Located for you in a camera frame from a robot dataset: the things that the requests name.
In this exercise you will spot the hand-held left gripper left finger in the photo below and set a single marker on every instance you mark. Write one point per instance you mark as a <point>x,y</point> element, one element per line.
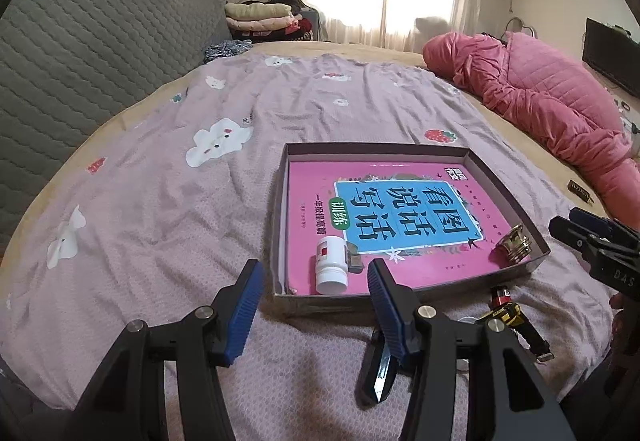
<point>240,316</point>

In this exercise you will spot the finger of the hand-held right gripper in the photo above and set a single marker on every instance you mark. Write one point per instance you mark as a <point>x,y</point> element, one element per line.
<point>600,224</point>
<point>590,245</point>

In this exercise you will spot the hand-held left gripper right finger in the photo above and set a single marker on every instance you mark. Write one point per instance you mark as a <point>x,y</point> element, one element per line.
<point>385,311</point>

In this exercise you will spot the shallow grey cardboard box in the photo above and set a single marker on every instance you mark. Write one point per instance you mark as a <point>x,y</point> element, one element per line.
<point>320,306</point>

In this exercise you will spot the black and yellow wristwatch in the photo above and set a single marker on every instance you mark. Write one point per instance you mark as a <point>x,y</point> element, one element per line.
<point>520,321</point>

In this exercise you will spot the red lighter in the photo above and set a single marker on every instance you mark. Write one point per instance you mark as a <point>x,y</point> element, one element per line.
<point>498,297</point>

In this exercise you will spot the small dark patterned bar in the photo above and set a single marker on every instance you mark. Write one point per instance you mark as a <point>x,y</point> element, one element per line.
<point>580,189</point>

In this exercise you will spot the small grey patterned block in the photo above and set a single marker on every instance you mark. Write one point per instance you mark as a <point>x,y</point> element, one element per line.
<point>355,260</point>

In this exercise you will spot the white pill bottle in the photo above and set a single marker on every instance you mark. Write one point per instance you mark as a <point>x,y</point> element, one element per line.
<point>331,271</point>

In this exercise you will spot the purple printed bedsheet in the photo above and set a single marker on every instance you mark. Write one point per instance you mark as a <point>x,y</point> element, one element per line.
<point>165,221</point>

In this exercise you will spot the beige bed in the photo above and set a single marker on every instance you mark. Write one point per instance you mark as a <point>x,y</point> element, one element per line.
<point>505,131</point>

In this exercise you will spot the pink and blue book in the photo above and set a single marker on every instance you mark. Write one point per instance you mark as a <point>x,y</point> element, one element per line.
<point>310,186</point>

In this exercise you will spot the pink quilted duvet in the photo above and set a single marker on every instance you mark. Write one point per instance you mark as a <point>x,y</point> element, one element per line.
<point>540,81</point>

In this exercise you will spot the black flat television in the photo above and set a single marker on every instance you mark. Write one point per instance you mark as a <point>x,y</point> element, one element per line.
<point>610,53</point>

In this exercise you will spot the white standing fan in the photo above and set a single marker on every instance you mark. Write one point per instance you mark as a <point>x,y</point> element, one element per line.
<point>517,26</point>

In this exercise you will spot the grey cushion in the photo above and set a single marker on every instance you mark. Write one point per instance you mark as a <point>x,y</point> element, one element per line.
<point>430,26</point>

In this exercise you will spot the blue patterned cloth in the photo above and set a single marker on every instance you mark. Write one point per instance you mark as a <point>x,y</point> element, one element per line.
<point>225,50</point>

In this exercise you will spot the red patterned clothing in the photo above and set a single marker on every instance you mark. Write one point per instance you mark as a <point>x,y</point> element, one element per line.
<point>301,28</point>

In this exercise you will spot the grey quilted headboard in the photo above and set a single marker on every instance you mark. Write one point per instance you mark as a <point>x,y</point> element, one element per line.
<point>90,51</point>

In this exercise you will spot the beige folded cloth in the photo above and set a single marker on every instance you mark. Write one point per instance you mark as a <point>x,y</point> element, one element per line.
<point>255,11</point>

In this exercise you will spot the dark folded clothing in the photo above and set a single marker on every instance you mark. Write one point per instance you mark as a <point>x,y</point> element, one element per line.
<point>287,0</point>

